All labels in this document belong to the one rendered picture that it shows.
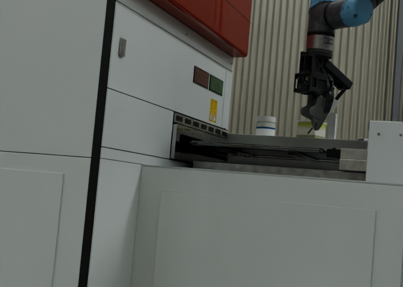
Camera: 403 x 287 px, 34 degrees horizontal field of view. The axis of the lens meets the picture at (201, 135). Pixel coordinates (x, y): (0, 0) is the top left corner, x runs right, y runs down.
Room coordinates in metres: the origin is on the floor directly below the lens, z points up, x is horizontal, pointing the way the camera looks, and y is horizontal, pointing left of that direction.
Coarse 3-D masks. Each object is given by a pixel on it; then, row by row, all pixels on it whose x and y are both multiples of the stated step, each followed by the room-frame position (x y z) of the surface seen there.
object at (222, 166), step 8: (200, 168) 1.87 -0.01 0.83; (208, 168) 1.86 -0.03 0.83; (216, 168) 1.85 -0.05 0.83; (224, 168) 1.84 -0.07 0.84; (232, 168) 1.83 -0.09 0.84; (240, 168) 1.82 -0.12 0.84; (248, 168) 1.81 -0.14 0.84; (256, 168) 1.81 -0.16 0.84; (264, 168) 1.80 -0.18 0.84; (272, 168) 1.79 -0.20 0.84; (280, 168) 1.78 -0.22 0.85; (288, 168) 1.77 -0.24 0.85; (296, 168) 1.77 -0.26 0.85; (304, 176) 1.76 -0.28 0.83; (312, 176) 1.75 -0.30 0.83; (320, 176) 1.74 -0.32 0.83; (328, 176) 1.73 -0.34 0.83; (336, 176) 1.73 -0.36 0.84; (344, 176) 1.72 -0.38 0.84; (352, 176) 1.71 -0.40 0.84; (360, 176) 1.70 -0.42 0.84
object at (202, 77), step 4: (196, 68) 1.90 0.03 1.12; (196, 72) 1.90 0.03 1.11; (200, 72) 1.93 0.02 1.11; (204, 72) 1.96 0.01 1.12; (196, 76) 1.90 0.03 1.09; (200, 76) 1.93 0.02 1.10; (204, 76) 1.96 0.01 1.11; (208, 76) 1.99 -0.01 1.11; (196, 80) 1.91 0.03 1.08; (200, 80) 1.94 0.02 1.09; (204, 80) 1.97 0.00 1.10; (208, 80) 1.99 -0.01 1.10; (204, 84) 1.97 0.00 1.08
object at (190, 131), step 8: (176, 128) 1.78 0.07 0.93; (184, 128) 1.83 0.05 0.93; (192, 128) 1.88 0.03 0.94; (176, 136) 1.79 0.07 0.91; (192, 136) 1.89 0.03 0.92; (200, 136) 1.95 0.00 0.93; (208, 136) 2.01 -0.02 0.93; (216, 136) 2.08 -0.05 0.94; (176, 144) 1.79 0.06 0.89; (176, 152) 1.79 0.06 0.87; (184, 152) 1.84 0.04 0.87; (184, 160) 1.85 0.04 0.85; (192, 160) 1.90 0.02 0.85; (200, 160) 1.96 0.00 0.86; (208, 160) 2.02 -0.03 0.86; (216, 160) 2.09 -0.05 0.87; (224, 160) 2.16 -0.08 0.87
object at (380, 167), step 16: (384, 128) 1.48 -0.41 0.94; (400, 128) 1.47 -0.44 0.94; (368, 144) 1.49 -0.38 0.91; (384, 144) 1.48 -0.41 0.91; (400, 144) 1.47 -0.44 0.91; (368, 160) 1.49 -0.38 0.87; (384, 160) 1.48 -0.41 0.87; (400, 160) 1.47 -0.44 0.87; (368, 176) 1.49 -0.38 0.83; (384, 176) 1.48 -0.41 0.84; (400, 176) 1.47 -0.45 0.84
